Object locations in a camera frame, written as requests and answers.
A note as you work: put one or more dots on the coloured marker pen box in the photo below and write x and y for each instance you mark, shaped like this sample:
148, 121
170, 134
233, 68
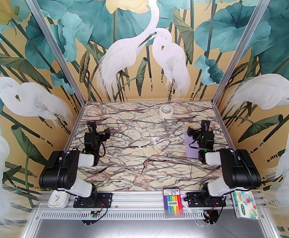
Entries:
173, 202

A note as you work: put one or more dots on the aluminium frame beam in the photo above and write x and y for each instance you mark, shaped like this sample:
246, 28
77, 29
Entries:
139, 198

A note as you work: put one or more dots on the small green circuit board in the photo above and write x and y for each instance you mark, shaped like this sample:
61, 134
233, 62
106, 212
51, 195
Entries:
93, 214

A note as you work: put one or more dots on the white tape scrap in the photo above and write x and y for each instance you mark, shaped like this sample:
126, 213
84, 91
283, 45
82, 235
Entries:
154, 140
144, 145

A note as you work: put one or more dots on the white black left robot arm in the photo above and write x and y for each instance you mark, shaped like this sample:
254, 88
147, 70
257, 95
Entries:
57, 170

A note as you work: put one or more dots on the white alarm clock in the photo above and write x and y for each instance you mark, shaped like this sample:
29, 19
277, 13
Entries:
56, 201

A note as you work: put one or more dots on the cream masking tape roll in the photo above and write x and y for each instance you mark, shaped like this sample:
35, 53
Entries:
166, 111

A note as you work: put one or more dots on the purple paper sheet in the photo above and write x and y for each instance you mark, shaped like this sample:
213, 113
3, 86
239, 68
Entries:
191, 152

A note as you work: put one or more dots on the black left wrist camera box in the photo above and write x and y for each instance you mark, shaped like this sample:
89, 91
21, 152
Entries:
91, 127

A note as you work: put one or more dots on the grey metal shelf panel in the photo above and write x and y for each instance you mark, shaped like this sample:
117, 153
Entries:
146, 229

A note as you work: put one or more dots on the aluminium corner post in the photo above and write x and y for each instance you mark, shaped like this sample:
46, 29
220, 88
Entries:
241, 46
55, 46

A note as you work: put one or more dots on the black bracket with yellow connector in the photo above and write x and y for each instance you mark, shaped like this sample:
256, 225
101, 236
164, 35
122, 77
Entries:
209, 216

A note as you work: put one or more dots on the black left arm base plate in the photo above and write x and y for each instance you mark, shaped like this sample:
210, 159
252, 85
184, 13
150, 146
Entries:
104, 199

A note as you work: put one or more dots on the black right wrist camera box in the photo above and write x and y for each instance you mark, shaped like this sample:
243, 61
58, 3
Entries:
205, 126

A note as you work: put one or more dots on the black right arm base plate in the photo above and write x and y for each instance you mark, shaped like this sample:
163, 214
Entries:
194, 199

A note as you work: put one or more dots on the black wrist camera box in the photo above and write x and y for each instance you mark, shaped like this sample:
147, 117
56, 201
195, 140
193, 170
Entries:
91, 127
205, 126

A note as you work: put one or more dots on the aluminium table edge rail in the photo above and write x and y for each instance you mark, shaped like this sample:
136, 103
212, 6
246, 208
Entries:
219, 119
134, 102
78, 119

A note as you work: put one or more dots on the cartoon print tissue pack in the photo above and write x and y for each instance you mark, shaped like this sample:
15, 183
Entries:
246, 206

